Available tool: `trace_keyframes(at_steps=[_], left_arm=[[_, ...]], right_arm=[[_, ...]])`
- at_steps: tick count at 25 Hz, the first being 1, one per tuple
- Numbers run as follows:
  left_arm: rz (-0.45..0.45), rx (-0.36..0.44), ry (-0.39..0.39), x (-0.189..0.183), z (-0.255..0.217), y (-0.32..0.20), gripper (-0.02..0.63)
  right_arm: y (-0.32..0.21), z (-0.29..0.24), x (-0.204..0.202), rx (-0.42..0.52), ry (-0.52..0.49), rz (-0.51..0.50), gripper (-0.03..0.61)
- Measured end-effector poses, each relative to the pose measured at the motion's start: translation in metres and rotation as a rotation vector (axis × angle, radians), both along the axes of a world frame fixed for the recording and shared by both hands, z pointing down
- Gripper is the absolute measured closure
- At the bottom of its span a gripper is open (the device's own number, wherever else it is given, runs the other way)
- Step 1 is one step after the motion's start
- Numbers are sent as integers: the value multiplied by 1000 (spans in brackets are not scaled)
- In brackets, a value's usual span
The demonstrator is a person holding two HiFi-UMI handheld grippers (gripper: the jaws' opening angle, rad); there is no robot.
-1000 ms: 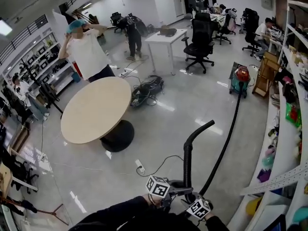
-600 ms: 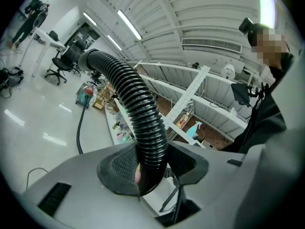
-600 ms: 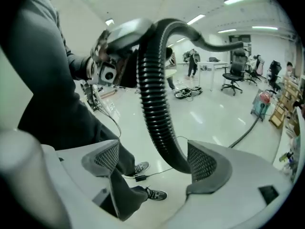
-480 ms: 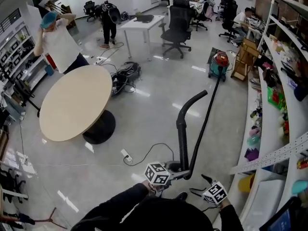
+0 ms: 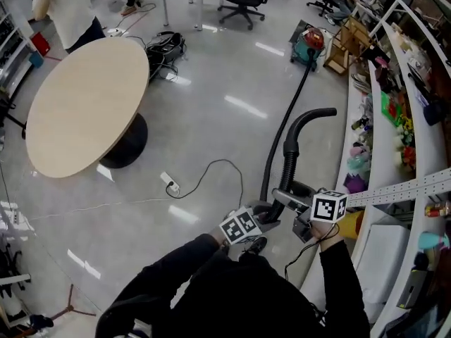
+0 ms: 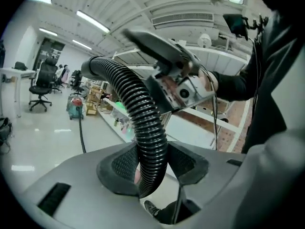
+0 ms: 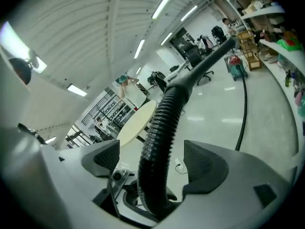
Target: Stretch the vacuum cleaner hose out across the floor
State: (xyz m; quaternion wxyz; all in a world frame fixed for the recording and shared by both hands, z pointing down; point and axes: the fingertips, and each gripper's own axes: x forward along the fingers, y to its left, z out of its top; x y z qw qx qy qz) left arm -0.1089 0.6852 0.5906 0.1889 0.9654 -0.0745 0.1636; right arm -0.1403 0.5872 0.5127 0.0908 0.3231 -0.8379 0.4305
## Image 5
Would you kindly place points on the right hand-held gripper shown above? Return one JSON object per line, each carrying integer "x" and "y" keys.
{"x": 327, "y": 206}

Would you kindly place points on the yellow bin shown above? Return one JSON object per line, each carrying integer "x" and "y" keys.
{"x": 352, "y": 224}

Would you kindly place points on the white microwave oven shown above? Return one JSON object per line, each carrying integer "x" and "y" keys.
{"x": 384, "y": 255}

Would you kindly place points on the round wooden table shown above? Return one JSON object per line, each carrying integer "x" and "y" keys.
{"x": 88, "y": 100}

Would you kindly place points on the person's right forearm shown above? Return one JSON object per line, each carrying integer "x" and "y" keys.
{"x": 334, "y": 259}

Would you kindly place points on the dark grey flat panel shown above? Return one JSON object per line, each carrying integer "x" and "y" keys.
{"x": 297, "y": 30}

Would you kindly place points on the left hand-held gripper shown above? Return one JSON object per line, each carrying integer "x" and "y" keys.
{"x": 234, "y": 227}

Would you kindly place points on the person's torso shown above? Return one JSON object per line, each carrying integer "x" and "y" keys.
{"x": 246, "y": 294}

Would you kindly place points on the green plastic bag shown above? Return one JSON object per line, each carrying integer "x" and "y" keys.
{"x": 391, "y": 109}

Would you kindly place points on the yellow and red artificial flowers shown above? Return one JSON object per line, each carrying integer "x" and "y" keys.
{"x": 407, "y": 153}

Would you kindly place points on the white metal shelving rack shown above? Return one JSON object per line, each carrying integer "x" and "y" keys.
{"x": 394, "y": 188}

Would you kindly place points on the black and red tripod stand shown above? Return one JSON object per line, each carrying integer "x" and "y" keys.
{"x": 70, "y": 308}

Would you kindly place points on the person's left forearm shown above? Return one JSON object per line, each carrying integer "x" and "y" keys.
{"x": 197, "y": 255}

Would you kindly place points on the person's left shoe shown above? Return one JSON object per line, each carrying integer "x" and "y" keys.
{"x": 255, "y": 246}

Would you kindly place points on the red bin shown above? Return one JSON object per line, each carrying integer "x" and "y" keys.
{"x": 40, "y": 44}

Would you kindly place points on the white power strip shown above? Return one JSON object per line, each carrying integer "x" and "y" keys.
{"x": 114, "y": 32}
{"x": 168, "y": 180}

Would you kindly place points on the wooden shelf cart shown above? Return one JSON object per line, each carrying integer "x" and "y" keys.
{"x": 334, "y": 58}

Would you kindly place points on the white rectangular desk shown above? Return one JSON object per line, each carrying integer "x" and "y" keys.
{"x": 199, "y": 5}

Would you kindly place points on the blue bin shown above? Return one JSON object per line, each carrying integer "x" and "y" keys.
{"x": 36, "y": 60}

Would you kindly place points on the red and teal vacuum cleaner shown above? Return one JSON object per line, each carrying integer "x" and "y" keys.
{"x": 301, "y": 51}

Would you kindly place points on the white equipment shelf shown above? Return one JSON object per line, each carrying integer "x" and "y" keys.
{"x": 17, "y": 51}

